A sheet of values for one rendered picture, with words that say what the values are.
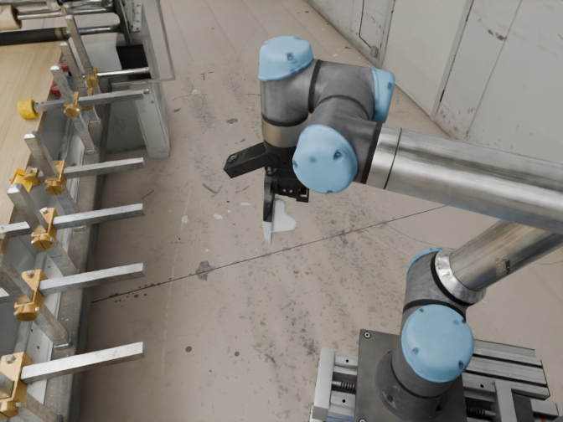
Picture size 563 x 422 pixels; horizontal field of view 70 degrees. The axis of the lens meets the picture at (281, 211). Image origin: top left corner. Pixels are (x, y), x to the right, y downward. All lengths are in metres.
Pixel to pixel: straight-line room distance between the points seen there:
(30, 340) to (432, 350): 1.32
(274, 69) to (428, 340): 0.51
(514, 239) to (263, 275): 1.75
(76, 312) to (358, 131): 1.26
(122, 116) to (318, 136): 2.73
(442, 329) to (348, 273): 1.61
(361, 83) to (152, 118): 2.50
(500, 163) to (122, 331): 2.04
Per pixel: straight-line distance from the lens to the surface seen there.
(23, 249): 1.83
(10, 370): 1.20
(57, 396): 1.44
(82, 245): 1.73
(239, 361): 2.09
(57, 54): 2.69
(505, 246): 0.74
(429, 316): 0.78
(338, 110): 0.49
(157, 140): 3.08
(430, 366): 0.76
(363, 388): 0.94
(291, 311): 2.20
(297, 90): 0.58
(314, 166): 0.45
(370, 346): 0.98
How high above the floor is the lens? 1.91
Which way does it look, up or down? 47 degrees down
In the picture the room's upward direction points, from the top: straight up
